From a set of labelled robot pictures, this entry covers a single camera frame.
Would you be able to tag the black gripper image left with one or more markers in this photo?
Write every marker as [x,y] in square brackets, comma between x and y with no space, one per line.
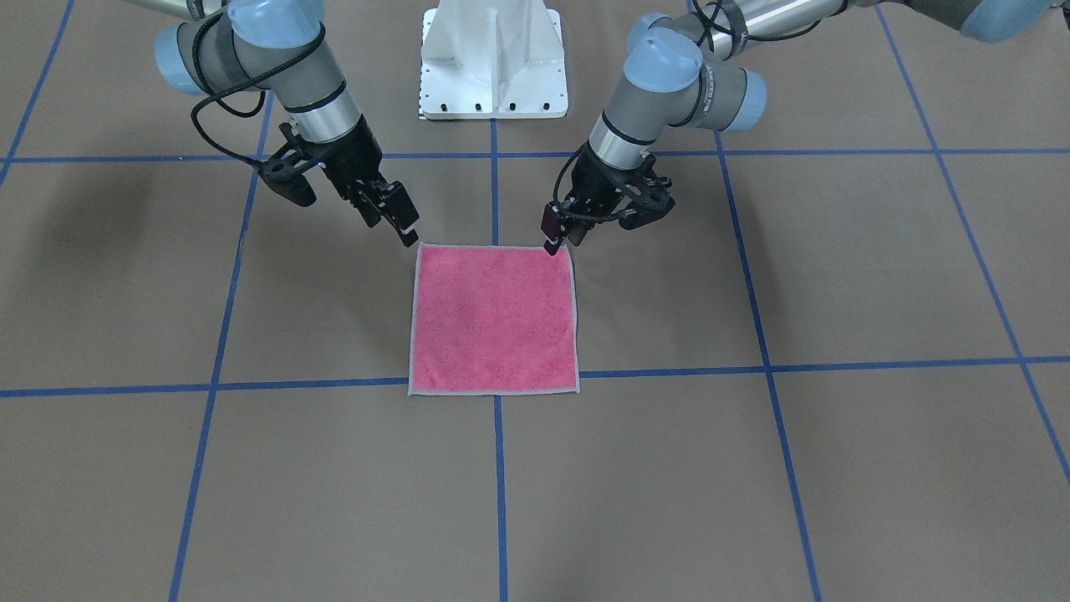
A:
[349,160]

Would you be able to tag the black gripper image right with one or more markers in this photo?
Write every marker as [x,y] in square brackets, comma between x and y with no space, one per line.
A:
[592,178]

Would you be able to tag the pink and grey towel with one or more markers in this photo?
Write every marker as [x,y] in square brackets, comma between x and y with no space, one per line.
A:
[493,320]

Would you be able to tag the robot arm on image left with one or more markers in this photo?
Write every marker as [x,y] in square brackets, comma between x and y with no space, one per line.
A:
[222,48]

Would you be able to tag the black camera mount image right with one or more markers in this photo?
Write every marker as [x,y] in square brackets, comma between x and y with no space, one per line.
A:
[649,195]

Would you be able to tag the black camera mount image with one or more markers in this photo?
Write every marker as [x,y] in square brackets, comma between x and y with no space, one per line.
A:
[284,171]
[649,195]

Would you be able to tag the black camera mount image left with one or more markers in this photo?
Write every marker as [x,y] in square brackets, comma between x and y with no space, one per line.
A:
[284,171]

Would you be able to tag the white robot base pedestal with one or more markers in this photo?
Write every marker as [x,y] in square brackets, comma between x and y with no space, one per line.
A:
[492,60]

